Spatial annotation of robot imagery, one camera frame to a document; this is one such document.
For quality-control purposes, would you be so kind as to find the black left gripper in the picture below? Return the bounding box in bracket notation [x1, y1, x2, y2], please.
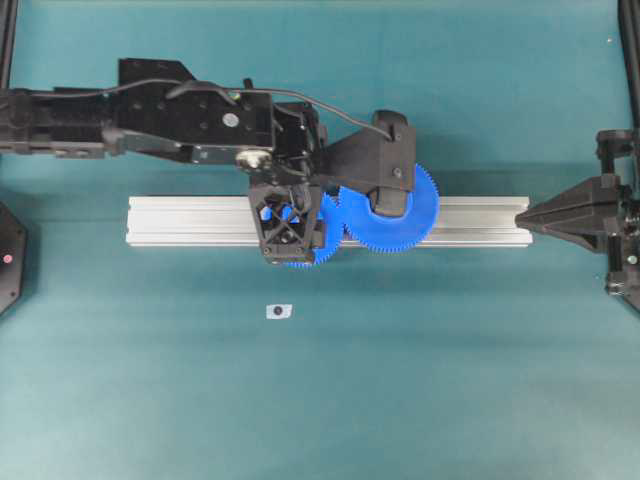
[189, 93, 327, 265]

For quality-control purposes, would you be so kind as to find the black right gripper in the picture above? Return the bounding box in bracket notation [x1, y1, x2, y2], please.
[515, 128, 639, 298]

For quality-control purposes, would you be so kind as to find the small blue plastic gear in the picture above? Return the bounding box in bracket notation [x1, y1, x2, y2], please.
[254, 193, 344, 268]

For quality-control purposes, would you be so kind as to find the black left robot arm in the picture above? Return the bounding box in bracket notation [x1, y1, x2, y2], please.
[1, 59, 330, 265]

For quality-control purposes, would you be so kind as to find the large blue plastic gear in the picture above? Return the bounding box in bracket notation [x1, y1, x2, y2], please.
[338, 164, 440, 254]

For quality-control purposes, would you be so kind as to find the white marker with black dot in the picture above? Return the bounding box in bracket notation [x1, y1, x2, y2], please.
[265, 304, 293, 320]

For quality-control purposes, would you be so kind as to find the silver aluminium extrusion rail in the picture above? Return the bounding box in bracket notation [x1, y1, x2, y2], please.
[126, 196, 533, 248]

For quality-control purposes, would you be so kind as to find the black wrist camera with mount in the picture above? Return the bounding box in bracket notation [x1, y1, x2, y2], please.
[316, 110, 416, 218]

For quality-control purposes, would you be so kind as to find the black right frame post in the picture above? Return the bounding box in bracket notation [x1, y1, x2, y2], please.
[618, 0, 639, 129]

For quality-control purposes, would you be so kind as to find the black frame post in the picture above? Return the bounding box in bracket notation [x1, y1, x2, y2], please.
[0, 0, 19, 89]
[618, 0, 639, 129]

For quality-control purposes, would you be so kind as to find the black base plate red dot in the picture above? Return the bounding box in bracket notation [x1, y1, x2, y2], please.
[0, 203, 28, 314]

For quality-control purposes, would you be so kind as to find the black left frame post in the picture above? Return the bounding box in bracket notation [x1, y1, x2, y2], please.
[0, 0, 19, 89]

